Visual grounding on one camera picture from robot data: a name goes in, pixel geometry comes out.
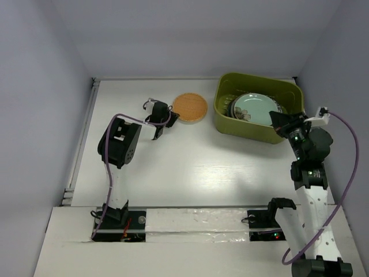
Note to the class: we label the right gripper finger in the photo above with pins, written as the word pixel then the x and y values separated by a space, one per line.
pixel 299 120
pixel 283 124

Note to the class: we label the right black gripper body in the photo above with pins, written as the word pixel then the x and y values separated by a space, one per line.
pixel 296 135

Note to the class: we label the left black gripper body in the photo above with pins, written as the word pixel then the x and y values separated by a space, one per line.
pixel 166 117

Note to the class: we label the blue floral rim plate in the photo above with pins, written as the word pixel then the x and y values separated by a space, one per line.
pixel 280 108

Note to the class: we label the orange woven pattern plate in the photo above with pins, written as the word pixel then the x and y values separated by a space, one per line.
pixel 191 107

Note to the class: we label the mint green flower plate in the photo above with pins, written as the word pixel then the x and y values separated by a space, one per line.
pixel 254 108

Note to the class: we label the grey deer plate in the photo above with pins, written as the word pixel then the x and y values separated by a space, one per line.
pixel 233 108

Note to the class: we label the dark teal blossom plate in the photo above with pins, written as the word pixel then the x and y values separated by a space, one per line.
pixel 228 111

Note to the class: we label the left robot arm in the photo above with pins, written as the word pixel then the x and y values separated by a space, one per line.
pixel 117 148

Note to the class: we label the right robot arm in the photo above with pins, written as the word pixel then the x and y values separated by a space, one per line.
pixel 311 240

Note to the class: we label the green plastic bin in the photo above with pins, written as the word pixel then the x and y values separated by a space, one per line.
pixel 232 85

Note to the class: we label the foil covered base panel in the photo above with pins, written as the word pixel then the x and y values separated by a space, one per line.
pixel 196 225

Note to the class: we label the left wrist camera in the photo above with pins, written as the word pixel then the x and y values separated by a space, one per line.
pixel 149 104

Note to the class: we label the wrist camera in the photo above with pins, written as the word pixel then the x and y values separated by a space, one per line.
pixel 149 104
pixel 320 119

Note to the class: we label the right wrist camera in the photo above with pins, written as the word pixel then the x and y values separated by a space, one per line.
pixel 320 119

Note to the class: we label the left aluminium table rail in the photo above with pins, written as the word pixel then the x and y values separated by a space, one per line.
pixel 71 183

